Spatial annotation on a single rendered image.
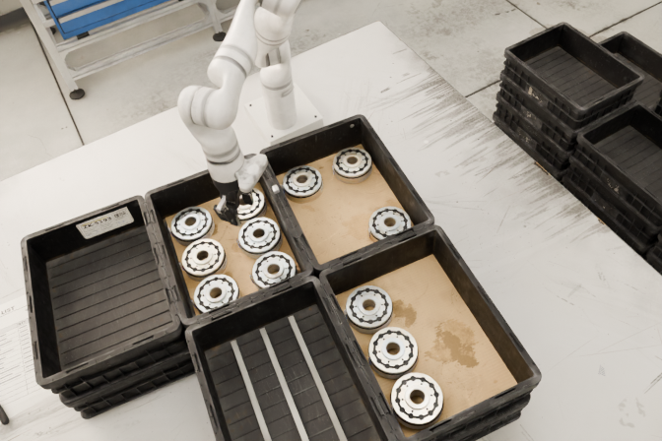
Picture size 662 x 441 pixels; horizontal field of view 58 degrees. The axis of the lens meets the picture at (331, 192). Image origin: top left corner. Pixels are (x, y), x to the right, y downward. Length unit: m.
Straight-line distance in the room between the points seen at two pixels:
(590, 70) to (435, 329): 1.44
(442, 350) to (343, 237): 0.36
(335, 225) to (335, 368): 0.37
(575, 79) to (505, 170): 0.75
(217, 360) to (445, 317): 0.51
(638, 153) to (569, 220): 0.74
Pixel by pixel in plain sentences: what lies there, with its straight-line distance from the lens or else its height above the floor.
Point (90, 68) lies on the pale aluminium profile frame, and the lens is 3.37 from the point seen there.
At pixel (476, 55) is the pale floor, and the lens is 3.26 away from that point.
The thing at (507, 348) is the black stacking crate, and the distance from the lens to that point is 1.28.
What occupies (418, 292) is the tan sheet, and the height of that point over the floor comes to 0.83.
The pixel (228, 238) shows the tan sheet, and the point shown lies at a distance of 1.50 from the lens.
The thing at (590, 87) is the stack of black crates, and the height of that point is 0.49.
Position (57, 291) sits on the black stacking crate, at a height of 0.83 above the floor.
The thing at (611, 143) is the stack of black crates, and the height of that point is 0.38.
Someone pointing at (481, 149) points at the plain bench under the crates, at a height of 0.70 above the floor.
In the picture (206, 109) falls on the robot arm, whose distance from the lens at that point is 1.06.
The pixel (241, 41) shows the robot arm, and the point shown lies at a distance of 1.14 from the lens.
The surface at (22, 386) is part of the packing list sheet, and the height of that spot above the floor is 0.70.
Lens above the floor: 2.04
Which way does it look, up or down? 52 degrees down
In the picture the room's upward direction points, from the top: 7 degrees counter-clockwise
